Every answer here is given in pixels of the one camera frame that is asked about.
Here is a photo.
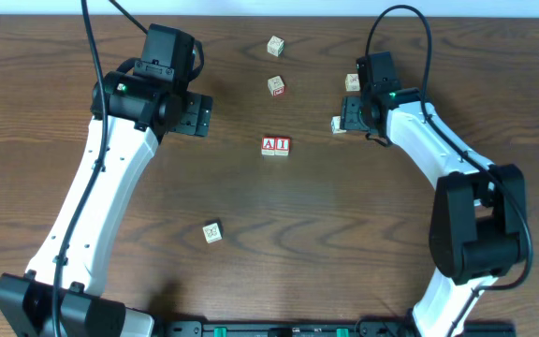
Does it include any blue number 2 block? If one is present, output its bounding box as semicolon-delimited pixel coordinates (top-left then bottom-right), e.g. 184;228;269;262
330;116;345;134

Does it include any red letter I block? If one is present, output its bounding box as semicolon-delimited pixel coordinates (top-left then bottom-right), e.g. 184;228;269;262
275;138;291;156

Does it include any red letter A block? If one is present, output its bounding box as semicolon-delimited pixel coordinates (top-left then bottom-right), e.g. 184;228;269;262
261;137;276;155

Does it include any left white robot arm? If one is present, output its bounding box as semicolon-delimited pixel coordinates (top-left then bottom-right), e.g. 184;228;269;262
0;71;213;336

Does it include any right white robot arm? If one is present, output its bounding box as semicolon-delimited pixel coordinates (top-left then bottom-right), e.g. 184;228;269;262
340;89;532;336

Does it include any right plain wooden block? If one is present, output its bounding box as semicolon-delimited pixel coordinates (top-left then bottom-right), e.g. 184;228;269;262
345;74;360;92

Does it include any plain wooden block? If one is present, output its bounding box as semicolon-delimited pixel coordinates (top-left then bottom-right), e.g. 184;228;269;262
267;36;284;57
345;74;360;92

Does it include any wooden block with red side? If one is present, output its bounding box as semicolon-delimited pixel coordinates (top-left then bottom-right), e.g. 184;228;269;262
268;76;285;96

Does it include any top plain wooden block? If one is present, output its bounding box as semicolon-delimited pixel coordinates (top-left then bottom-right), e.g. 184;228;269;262
267;36;284;57

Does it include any butterfly wooden block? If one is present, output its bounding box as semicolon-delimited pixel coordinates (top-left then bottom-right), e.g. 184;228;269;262
202;222;223;243

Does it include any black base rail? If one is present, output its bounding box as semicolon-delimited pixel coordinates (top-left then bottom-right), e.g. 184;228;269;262
124;306;517;337

